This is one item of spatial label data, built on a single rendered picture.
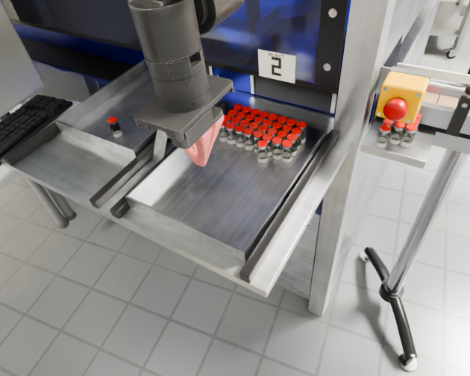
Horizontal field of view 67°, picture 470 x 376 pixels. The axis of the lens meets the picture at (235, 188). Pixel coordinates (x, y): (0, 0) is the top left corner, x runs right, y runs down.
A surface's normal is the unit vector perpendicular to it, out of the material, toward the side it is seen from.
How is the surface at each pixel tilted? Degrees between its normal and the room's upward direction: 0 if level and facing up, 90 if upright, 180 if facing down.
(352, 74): 90
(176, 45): 91
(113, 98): 0
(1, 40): 90
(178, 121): 1
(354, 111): 90
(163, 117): 1
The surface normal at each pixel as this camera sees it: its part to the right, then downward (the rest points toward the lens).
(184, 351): -0.08, -0.69
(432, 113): -0.51, 0.65
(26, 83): 0.92, 0.22
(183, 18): 0.75, 0.43
